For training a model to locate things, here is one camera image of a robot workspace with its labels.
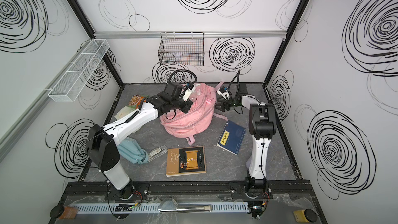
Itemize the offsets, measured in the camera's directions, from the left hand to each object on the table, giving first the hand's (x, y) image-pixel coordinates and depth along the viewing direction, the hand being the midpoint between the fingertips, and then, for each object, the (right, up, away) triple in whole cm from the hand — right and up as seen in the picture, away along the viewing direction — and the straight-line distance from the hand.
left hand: (193, 101), depth 83 cm
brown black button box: (-51, -45, -21) cm, 71 cm away
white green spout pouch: (-45, -6, +19) cm, 50 cm away
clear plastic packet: (-20, -29, +2) cm, 35 cm away
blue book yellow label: (+22, -22, +7) cm, 32 cm away
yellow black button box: (+45, -44, -23) cm, 67 cm away
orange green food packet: (-43, -1, +25) cm, 50 cm away
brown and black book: (-4, -32, -1) cm, 33 cm away
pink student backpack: (+3, -10, 0) cm, 10 cm away
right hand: (+15, -1, +16) cm, 22 cm away
